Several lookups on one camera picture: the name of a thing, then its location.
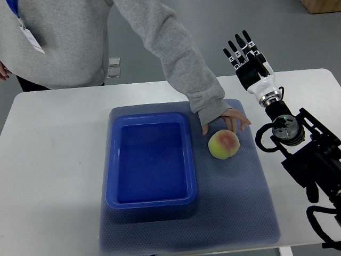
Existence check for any upper metal floor plate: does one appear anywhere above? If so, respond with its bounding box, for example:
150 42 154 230
108 57 120 66

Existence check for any yellow-red peach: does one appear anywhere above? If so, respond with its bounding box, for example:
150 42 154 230
208 130 240 159

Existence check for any person's grey sweatshirt torso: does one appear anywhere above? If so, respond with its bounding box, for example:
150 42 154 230
1 1 115 89

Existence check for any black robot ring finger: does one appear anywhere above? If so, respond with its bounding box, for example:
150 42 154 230
228 41 242 67

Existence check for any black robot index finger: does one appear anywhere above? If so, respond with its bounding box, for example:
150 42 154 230
242 30 260 55

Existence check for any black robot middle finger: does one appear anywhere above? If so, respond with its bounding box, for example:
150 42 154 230
235 34 249 64

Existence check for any grey sweatshirt forearm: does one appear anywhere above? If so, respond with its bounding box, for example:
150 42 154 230
114 1 231 125

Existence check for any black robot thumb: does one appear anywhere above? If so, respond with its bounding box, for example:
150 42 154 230
255 54 270 75

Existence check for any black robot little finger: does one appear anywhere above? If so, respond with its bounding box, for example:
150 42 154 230
223 48 239 70

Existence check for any blue plastic tray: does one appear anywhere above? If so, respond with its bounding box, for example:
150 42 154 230
105 112 197 210

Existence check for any blue mesh mat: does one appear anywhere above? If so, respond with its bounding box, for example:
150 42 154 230
99 102 281 255

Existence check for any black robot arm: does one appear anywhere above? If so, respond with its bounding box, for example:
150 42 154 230
223 30 340 250

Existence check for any person's other hand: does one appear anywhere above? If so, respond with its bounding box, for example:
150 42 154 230
0 62 12 81

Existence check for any white name badge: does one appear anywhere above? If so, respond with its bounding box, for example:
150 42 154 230
20 25 45 54

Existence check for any person's bare hand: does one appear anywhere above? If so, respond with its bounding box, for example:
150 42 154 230
198 107 251 135

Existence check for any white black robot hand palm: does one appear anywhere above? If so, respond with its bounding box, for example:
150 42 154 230
236 54 282 105

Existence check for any wooden box corner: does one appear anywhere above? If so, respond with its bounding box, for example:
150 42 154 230
304 0 340 14

